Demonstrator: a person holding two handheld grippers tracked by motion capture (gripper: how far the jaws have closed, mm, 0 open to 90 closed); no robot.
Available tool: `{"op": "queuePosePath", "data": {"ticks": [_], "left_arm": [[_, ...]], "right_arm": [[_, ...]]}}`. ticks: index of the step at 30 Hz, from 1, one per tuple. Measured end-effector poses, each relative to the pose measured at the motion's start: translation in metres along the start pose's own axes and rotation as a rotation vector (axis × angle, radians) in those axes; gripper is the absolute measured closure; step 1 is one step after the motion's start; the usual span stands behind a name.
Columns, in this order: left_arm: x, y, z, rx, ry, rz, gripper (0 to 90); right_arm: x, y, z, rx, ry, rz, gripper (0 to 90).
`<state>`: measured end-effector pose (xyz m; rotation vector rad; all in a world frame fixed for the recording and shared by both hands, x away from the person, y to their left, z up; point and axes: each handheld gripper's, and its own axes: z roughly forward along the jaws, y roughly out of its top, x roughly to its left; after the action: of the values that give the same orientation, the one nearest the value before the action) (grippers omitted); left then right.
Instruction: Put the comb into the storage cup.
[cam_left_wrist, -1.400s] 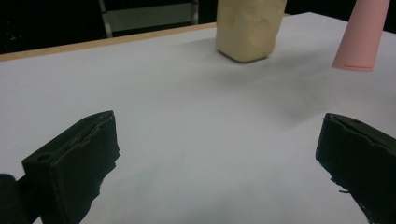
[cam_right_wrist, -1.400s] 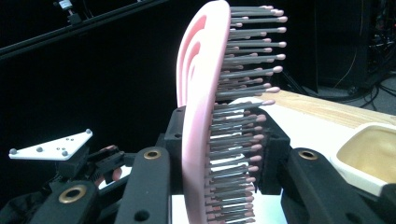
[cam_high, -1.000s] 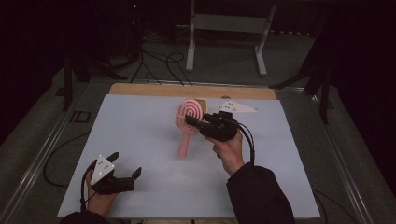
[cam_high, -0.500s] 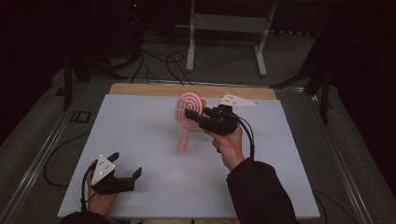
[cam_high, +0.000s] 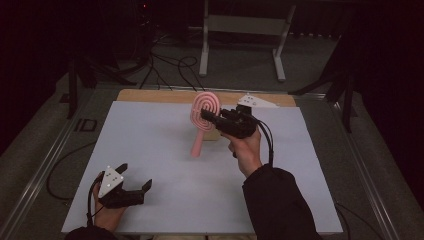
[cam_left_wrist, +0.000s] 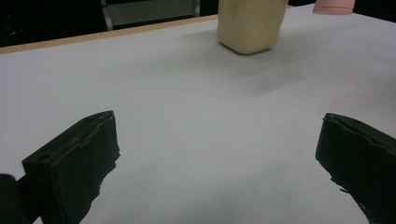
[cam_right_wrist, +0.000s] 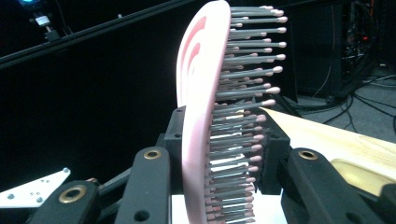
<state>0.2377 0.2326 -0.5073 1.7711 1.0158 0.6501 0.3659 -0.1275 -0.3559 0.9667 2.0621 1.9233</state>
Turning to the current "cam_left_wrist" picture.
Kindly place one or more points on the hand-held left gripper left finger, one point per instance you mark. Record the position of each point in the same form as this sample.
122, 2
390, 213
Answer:
71, 161

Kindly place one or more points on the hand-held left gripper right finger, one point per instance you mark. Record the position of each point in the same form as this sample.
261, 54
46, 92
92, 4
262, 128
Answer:
361, 158

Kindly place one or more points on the pink hairbrush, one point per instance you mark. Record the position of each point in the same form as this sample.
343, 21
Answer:
333, 6

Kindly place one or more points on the cream square cup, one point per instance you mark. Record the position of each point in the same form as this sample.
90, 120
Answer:
249, 25

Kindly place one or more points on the grey metal stand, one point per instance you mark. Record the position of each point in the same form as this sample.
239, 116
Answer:
149, 11

